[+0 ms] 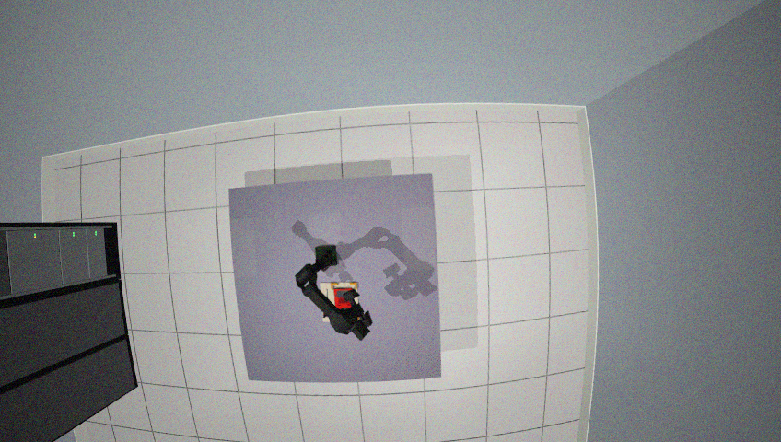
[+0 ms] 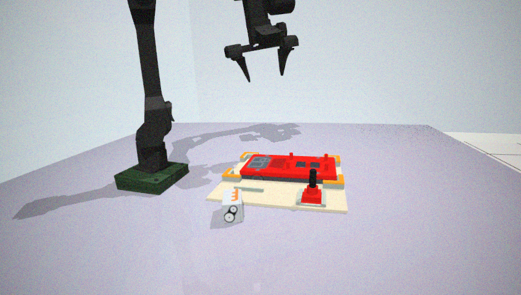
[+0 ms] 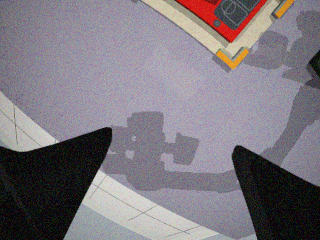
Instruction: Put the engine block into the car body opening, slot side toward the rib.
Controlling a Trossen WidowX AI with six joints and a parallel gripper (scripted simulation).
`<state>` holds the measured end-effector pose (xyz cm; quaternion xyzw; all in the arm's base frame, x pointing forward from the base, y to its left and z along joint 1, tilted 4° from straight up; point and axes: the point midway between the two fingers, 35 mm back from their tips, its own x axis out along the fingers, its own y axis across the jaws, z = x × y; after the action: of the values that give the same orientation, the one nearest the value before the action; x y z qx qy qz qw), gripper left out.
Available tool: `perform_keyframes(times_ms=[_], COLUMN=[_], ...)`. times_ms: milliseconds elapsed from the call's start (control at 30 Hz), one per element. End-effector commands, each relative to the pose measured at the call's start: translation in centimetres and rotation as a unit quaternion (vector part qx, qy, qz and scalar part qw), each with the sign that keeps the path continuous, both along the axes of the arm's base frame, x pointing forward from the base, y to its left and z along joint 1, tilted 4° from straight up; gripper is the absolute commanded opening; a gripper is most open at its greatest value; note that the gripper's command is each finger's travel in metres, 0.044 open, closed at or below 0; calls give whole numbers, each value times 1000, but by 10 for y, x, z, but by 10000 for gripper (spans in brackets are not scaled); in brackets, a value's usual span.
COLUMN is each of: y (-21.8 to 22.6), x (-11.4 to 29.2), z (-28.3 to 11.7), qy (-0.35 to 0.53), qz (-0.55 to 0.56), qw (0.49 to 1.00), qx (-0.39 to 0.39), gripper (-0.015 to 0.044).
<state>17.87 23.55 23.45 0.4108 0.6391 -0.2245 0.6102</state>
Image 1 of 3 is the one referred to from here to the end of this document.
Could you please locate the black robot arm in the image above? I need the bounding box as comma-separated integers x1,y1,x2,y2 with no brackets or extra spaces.
295,249,370,340

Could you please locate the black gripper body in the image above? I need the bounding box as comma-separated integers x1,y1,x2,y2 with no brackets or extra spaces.
343,289,373,327

